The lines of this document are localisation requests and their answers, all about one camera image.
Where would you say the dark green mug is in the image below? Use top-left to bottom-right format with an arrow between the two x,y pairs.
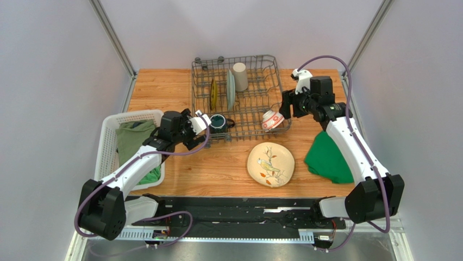
210,114 -> 235,134

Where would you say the yellow patterned plate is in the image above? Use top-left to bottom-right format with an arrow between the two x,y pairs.
210,78 -> 218,110

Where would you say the right aluminium frame post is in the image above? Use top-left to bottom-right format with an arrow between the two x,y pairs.
347,0 -> 395,72

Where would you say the olive green folded cloth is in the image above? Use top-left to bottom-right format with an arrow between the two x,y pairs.
116,119 -> 157,166

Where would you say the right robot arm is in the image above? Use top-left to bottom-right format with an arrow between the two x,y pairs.
279,76 -> 405,223

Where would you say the green cloth on table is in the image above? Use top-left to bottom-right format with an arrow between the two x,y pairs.
304,131 -> 354,184

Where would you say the left aluminium frame post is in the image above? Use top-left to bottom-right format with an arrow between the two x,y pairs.
89,0 -> 137,79

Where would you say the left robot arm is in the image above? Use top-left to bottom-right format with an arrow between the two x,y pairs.
73,109 -> 211,240

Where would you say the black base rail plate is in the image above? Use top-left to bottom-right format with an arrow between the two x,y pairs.
134,196 -> 346,239

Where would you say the white red patterned bowl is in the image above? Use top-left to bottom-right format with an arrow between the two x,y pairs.
262,110 -> 285,131

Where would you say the aluminium frame post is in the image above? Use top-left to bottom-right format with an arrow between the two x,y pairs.
89,0 -> 137,79
347,0 -> 395,72

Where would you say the light blue flower plate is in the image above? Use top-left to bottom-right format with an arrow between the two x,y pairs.
227,70 -> 236,111

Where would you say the white plastic basket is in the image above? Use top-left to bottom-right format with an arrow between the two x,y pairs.
94,110 -> 163,182

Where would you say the beige upside-down cup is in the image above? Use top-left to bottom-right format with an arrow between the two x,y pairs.
232,63 -> 248,92

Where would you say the grey wire dish rack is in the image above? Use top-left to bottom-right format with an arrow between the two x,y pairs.
191,54 -> 292,144

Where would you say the cream bird plate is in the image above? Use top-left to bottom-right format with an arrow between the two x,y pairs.
247,142 -> 295,188

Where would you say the bright green crumpled cloth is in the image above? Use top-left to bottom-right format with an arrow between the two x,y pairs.
138,166 -> 161,185

